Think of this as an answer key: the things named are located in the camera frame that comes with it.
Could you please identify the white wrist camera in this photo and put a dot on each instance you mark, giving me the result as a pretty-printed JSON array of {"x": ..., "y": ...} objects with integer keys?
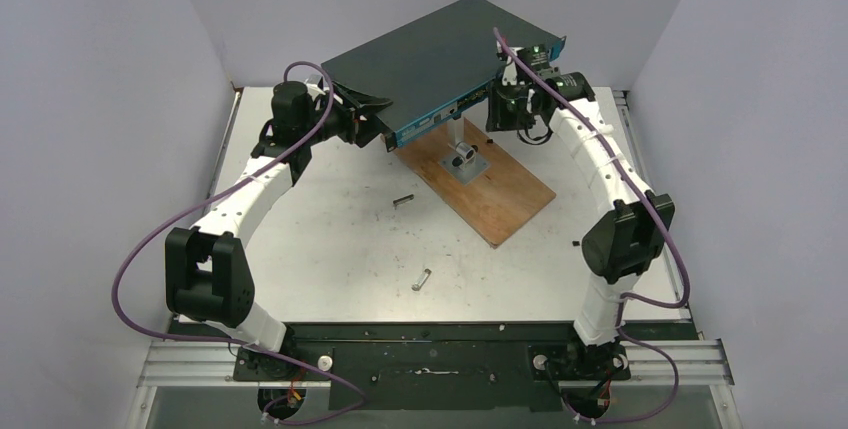
[
  {"x": 509, "y": 75},
  {"x": 315, "y": 87}
]

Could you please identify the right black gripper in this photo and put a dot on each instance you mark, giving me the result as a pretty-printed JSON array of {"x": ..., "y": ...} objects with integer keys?
[{"x": 497, "y": 119}]

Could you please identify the dark transceiver module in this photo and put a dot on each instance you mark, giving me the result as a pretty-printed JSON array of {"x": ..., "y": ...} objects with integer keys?
[{"x": 402, "y": 200}]

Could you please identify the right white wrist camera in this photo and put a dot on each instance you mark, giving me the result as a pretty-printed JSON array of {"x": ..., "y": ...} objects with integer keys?
[{"x": 509, "y": 75}]

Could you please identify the wooden base board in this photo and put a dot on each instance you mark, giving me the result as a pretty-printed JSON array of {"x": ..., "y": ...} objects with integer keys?
[{"x": 496, "y": 204}]

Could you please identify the metal switch mounting stand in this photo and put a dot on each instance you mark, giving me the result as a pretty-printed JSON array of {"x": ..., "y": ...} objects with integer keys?
[{"x": 464, "y": 162}]

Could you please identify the teal grey network switch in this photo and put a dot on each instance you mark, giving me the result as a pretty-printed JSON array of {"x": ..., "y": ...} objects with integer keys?
[{"x": 434, "y": 67}]

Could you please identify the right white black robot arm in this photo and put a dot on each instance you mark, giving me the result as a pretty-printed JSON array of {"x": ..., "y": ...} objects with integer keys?
[{"x": 624, "y": 241}]

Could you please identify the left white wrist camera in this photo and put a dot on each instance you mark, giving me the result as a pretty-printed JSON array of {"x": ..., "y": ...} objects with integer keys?
[{"x": 315, "y": 87}]

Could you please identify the aluminium frame rail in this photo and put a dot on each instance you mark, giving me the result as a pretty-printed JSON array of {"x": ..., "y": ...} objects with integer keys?
[{"x": 206, "y": 364}]

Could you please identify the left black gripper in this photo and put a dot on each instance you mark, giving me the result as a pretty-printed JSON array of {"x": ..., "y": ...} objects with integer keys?
[{"x": 355, "y": 131}]

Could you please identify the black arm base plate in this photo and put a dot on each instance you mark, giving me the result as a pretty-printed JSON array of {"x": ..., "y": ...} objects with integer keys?
[{"x": 444, "y": 366}]

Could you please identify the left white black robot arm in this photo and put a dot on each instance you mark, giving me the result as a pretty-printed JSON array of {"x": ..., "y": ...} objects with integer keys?
[{"x": 207, "y": 274}]

